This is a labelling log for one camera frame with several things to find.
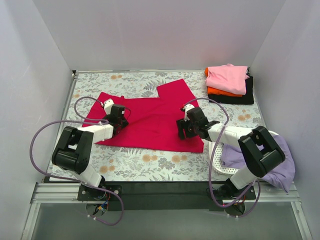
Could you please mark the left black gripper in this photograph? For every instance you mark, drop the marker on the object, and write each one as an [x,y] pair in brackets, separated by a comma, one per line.
[122,122]

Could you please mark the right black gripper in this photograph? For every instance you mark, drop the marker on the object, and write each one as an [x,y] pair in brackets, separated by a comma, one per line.
[182,129]

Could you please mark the red t-shirt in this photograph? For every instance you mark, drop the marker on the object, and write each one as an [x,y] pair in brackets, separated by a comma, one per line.
[152,122]

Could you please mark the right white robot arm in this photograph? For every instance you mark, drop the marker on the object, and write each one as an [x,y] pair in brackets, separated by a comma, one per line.
[241,179]

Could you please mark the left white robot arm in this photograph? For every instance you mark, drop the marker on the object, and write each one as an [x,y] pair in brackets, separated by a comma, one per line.
[73,150]

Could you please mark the white perforated basket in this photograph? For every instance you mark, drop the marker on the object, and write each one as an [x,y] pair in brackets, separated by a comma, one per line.
[220,160]

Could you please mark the orange folded t-shirt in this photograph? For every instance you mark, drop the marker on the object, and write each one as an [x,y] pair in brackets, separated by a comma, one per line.
[217,90]

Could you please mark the floral patterned table mat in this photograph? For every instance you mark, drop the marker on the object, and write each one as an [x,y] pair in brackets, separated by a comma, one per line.
[138,164]

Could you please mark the pink folded t-shirt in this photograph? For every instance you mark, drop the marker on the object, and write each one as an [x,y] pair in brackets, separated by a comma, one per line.
[226,78]

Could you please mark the black folded t-shirt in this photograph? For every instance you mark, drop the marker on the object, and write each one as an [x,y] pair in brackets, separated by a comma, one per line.
[231,98]

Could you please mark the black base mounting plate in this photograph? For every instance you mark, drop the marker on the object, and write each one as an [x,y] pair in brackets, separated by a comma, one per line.
[152,195]

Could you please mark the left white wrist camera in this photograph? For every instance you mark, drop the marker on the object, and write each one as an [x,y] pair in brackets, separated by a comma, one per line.
[107,106]

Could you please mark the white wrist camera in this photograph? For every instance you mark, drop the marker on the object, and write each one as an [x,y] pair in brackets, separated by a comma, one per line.
[107,106]
[185,109]

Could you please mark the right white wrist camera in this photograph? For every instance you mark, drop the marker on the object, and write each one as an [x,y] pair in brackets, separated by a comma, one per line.
[185,109]

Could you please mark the aluminium frame rail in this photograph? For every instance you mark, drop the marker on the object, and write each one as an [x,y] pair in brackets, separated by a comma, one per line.
[58,191]

